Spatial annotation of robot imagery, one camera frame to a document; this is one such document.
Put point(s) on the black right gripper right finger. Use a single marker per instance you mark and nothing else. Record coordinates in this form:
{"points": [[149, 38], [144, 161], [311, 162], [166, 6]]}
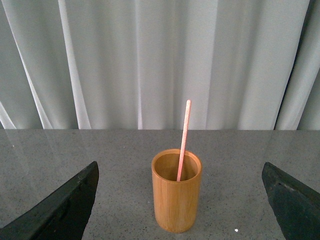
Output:
{"points": [[295, 205]]}

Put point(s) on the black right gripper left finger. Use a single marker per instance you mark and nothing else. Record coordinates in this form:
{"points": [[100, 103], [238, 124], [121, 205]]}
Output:
{"points": [[63, 215]]}

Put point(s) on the pink chopstick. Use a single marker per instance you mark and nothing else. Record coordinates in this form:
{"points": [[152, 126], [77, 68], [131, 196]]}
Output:
{"points": [[184, 138]]}

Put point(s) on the bamboo chopstick holder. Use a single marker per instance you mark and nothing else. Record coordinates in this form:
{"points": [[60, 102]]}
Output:
{"points": [[176, 202]]}

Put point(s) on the white curtain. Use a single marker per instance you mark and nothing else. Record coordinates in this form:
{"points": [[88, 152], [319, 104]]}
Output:
{"points": [[133, 64]]}

